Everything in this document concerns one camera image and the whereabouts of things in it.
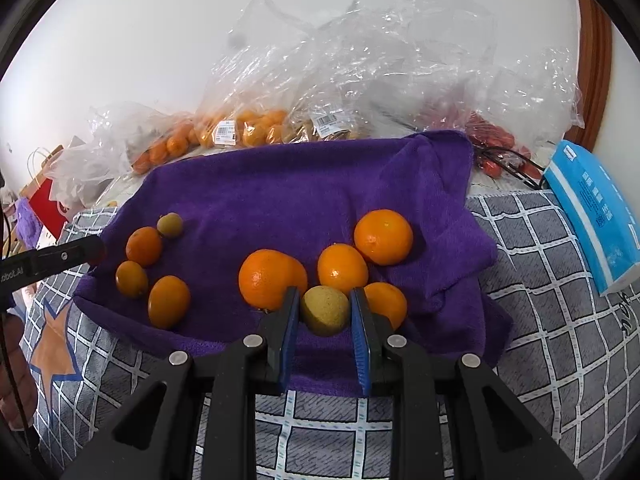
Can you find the white plastic bag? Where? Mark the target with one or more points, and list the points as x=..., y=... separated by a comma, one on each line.
x=80, y=170

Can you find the person's left hand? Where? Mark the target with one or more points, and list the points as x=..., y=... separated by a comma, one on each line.
x=12, y=360

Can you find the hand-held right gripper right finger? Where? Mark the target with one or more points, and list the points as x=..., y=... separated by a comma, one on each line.
x=360, y=345

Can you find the red paper bag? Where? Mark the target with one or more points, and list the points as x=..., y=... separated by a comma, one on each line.
x=47, y=205

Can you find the large orange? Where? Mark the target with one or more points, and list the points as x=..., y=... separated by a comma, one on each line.
x=265, y=277

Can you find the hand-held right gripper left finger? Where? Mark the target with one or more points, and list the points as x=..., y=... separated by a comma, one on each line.
x=290, y=340

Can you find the clear bag of red fruit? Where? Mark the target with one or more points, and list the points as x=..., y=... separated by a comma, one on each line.
x=490, y=132

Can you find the labelled clear bag of oranges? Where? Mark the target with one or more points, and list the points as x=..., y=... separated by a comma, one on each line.
x=255, y=130

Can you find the grey checked star blanket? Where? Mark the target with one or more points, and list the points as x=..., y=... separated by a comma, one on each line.
x=550, y=360

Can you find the clear bag of brown fruit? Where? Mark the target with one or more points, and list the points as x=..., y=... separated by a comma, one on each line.
x=340, y=135

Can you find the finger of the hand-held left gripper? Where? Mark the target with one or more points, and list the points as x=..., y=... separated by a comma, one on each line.
x=65, y=256

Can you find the purple plush cloth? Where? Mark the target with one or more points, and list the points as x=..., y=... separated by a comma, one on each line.
x=27, y=220

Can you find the green round fruit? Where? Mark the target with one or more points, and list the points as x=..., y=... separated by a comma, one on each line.
x=169, y=225
x=325, y=310

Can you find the brown wooden door frame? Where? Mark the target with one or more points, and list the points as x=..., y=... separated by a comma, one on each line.
x=595, y=60

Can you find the blue tissue pack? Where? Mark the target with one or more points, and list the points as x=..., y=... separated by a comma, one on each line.
x=590, y=210

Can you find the purple towel tray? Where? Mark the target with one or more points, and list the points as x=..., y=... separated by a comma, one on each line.
x=300, y=200

